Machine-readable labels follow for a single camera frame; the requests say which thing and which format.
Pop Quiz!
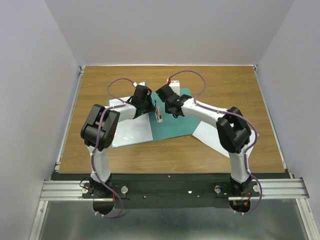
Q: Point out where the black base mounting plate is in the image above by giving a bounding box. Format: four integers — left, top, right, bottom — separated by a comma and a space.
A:
50, 172, 293, 214

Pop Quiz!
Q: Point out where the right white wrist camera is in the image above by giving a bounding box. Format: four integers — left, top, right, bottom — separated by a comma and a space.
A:
166, 78, 181, 96

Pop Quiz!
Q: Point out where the metal sheet front panel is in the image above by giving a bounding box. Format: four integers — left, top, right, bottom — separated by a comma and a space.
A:
30, 199, 320, 240

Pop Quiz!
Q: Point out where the right table edge rail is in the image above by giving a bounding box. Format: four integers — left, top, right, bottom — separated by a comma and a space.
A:
252, 64, 294, 179

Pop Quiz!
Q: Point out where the metal folder clip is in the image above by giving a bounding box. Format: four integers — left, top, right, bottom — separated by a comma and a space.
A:
154, 100, 163, 123

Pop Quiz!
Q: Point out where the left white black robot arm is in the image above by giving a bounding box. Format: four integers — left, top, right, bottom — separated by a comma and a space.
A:
80, 81, 155, 199

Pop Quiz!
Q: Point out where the teal paper folder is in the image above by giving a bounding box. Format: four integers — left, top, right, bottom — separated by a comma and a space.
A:
107, 87, 202, 148

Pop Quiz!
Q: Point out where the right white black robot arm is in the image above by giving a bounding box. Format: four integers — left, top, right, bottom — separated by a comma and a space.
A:
156, 84, 252, 196

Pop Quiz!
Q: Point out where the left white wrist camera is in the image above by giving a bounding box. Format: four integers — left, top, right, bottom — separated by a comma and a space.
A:
132, 81, 147, 88

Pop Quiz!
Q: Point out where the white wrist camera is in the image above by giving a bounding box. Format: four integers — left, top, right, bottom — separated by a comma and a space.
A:
166, 78, 181, 96
132, 81, 147, 88

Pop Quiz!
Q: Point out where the aluminium extrusion rail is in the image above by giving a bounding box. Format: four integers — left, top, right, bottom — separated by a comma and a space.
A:
39, 178, 310, 201

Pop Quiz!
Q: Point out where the table edge rail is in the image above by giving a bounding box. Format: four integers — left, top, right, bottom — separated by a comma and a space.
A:
53, 65, 86, 172
252, 64, 294, 179

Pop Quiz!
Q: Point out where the left table edge rail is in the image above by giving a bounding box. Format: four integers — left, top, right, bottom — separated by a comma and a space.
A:
53, 65, 86, 172

